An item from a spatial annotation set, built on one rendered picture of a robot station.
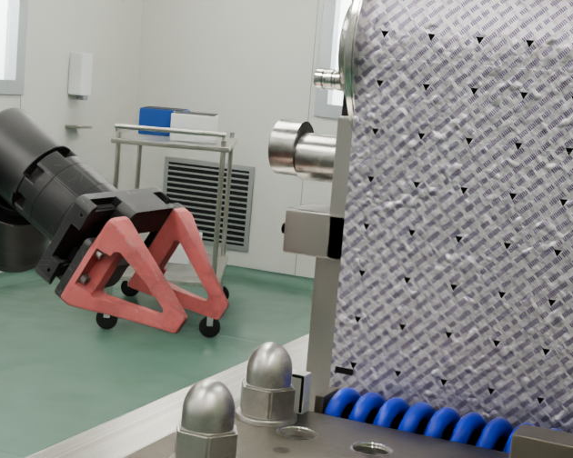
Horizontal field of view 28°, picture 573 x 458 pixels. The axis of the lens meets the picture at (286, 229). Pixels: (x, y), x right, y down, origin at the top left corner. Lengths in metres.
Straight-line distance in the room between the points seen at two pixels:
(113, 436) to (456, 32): 0.52
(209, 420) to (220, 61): 6.47
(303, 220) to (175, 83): 6.37
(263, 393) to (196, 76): 6.45
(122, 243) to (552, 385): 0.28
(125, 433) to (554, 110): 0.54
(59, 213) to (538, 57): 0.33
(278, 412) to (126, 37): 6.54
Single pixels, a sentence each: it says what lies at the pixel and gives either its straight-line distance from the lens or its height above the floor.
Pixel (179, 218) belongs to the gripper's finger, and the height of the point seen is 1.12.
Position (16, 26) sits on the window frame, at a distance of 6.26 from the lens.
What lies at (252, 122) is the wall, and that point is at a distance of 6.90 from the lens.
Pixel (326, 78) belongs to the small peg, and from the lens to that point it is 0.77.
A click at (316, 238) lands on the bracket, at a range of 0.80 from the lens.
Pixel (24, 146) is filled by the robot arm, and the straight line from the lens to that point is 0.80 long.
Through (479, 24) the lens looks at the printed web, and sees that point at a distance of 0.69.
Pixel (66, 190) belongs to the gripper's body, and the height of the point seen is 1.14.
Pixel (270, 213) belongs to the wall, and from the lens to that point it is 6.88.
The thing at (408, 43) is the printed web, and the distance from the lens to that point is 0.70.
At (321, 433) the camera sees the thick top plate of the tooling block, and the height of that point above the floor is 1.03.
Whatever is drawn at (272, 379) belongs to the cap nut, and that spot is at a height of 1.06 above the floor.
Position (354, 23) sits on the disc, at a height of 1.26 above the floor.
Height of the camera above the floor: 1.23
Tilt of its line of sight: 8 degrees down
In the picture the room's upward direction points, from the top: 5 degrees clockwise
